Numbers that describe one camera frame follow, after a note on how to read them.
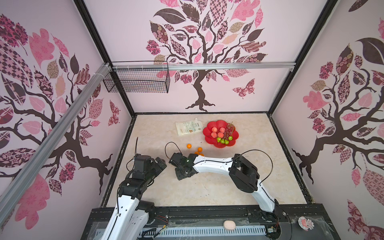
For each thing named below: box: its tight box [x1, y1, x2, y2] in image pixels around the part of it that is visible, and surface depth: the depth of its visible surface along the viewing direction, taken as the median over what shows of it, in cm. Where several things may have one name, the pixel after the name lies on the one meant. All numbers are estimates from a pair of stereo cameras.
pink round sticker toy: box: [298, 216, 315, 231], surface depth 71 cm
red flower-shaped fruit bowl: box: [202, 120, 239, 149], surface depth 106 cm
